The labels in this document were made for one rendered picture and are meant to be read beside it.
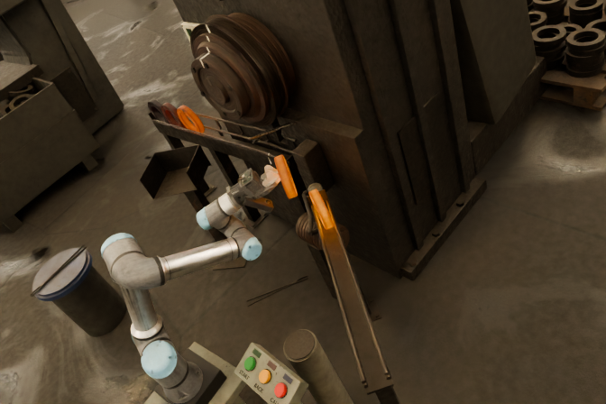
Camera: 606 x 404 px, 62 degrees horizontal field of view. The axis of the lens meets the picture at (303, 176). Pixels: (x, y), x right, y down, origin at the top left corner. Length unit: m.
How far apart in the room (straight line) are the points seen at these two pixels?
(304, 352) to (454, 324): 0.79
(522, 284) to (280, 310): 1.12
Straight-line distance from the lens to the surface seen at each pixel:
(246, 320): 2.62
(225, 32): 1.88
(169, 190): 2.58
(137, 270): 1.66
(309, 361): 1.78
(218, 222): 1.82
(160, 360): 1.93
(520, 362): 2.23
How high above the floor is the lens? 1.97
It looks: 38 degrees down
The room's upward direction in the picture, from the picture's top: 24 degrees counter-clockwise
